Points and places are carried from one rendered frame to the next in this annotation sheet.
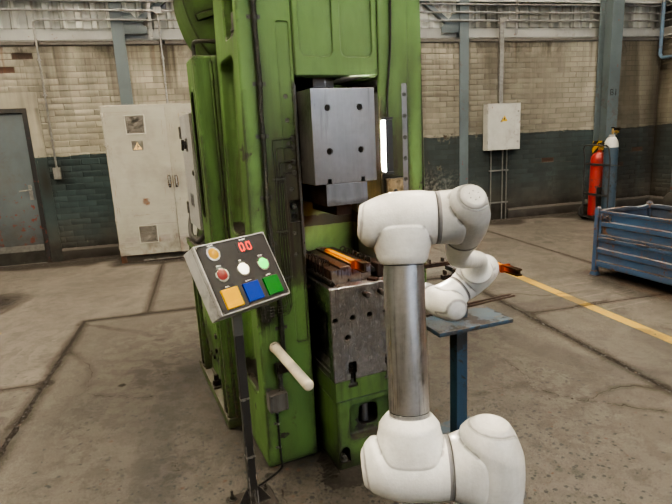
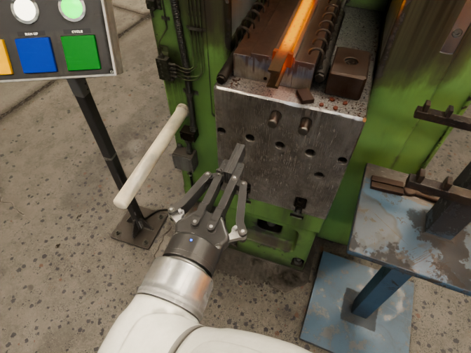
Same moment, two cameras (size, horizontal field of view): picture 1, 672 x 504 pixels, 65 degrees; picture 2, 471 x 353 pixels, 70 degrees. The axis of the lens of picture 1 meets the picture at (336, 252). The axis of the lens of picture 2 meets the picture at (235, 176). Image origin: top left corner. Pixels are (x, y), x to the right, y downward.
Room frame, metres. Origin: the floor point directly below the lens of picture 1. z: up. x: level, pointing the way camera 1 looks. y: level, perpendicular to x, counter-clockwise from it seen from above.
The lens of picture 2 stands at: (1.71, -0.48, 1.44)
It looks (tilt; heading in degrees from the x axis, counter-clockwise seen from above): 52 degrees down; 43
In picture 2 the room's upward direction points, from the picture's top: straight up
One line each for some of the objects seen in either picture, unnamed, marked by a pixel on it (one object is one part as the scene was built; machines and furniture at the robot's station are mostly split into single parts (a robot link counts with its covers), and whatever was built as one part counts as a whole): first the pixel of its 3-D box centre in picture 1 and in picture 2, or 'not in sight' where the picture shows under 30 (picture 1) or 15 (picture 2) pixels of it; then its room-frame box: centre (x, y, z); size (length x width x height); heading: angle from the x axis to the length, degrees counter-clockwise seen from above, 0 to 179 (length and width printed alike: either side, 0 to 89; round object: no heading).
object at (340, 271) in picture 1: (332, 263); (291, 27); (2.50, 0.02, 0.96); 0.42 x 0.20 x 0.09; 23
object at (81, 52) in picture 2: (272, 284); (81, 52); (1.99, 0.26, 1.01); 0.07 x 0.05 x 0.07; 138
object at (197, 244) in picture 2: not in sight; (199, 240); (1.85, -0.29, 1.00); 0.09 x 0.08 x 0.07; 23
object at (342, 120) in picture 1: (334, 136); not in sight; (2.51, -0.02, 1.56); 0.42 x 0.39 x 0.40; 23
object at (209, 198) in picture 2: not in sight; (208, 202); (1.91, -0.25, 1.00); 0.11 x 0.01 x 0.04; 25
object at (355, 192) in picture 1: (328, 190); not in sight; (2.50, 0.02, 1.32); 0.42 x 0.20 x 0.10; 23
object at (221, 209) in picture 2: not in sight; (223, 206); (1.92, -0.27, 1.00); 0.11 x 0.01 x 0.04; 22
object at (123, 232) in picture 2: (252, 496); (137, 220); (2.01, 0.42, 0.05); 0.22 x 0.22 x 0.09; 23
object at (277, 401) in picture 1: (277, 400); (185, 158); (2.27, 0.31, 0.36); 0.09 x 0.07 x 0.12; 113
